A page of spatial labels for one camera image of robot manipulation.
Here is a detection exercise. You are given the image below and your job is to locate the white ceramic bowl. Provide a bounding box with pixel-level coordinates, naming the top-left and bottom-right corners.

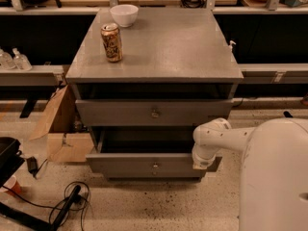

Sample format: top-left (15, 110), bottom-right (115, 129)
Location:
top-left (110, 4), bottom-right (139, 27)

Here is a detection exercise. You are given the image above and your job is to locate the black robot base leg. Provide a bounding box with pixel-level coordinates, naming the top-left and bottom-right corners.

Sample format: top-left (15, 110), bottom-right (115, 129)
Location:
top-left (283, 111), bottom-right (293, 118)

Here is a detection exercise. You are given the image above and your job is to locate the gold soda can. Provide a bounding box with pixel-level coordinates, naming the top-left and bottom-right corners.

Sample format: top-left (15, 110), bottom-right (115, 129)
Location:
top-left (101, 23), bottom-right (122, 63)

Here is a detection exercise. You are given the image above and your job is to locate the grey drawer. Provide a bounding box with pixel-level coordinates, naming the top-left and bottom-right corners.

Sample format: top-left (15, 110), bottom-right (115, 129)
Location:
top-left (76, 99), bottom-right (232, 126)
top-left (85, 126), bottom-right (223, 179)

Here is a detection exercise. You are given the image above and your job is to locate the grey top drawer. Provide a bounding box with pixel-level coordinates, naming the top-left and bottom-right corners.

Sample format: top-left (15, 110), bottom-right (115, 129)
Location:
top-left (76, 99), bottom-right (232, 126)

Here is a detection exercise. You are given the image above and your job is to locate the clear sanitizer bottle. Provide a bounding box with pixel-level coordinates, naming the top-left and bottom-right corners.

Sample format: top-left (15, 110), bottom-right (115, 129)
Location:
top-left (13, 48), bottom-right (32, 71)
top-left (0, 49), bottom-right (15, 70)

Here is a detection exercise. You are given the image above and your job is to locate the clear sanitizer bottle right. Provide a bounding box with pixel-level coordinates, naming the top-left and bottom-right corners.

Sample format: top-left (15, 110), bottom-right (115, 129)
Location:
top-left (13, 48), bottom-right (32, 71)

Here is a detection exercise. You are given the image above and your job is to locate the black power adapter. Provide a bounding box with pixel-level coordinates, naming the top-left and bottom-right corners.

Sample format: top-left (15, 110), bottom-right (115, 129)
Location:
top-left (26, 157), bottom-right (39, 175)

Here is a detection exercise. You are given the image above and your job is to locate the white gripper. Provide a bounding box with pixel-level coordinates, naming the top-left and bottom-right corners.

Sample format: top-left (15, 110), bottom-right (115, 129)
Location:
top-left (192, 161), bottom-right (211, 170)

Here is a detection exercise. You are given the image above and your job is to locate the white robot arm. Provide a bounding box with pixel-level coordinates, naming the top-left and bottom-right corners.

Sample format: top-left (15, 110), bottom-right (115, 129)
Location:
top-left (192, 118), bottom-right (308, 231)

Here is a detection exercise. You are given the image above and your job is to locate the open cardboard box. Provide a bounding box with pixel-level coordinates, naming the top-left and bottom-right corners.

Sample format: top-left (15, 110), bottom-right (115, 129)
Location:
top-left (30, 86), bottom-right (93, 163)

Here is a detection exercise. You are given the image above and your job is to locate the red plastic cup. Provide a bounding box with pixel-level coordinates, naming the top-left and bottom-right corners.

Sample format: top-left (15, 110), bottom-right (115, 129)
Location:
top-left (0, 175), bottom-right (21, 196)

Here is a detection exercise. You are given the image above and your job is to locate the black bin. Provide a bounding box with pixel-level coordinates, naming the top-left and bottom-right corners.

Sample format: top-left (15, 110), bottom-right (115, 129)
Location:
top-left (0, 137), bottom-right (24, 187)

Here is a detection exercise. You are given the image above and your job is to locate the black coiled cable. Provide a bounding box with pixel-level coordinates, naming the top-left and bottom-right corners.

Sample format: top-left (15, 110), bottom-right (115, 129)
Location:
top-left (0, 180), bottom-right (91, 231)

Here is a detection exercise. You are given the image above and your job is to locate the black stand leg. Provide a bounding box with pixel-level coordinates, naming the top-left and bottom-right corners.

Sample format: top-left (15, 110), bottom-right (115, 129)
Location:
top-left (0, 185), bottom-right (81, 231)

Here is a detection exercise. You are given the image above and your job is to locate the clear sanitizer bottle left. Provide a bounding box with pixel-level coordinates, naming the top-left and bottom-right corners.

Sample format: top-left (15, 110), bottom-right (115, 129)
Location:
top-left (0, 49), bottom-right (15, 70)

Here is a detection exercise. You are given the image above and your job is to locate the small white pump bottle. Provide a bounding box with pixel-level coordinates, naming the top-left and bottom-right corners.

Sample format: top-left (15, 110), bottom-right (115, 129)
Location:
top-left (228, 40), bottom-right (237, 52)

